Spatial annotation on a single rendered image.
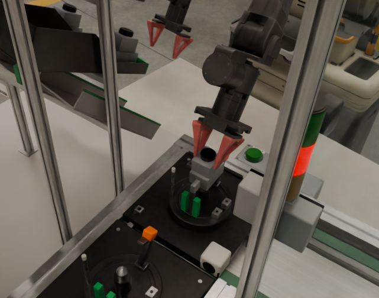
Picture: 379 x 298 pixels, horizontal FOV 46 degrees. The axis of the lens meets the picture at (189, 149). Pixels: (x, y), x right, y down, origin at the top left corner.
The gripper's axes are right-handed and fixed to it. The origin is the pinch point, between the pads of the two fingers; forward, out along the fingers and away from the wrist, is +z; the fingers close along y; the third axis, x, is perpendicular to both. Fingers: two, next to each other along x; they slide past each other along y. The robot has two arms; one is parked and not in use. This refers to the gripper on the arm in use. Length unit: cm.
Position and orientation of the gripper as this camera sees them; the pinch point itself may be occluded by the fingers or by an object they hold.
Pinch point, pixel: (206, 159)
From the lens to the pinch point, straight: 88.4
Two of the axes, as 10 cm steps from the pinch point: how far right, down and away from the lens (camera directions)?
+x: 4.4, -0.3, 9.0
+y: 8.2, 4.2, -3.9
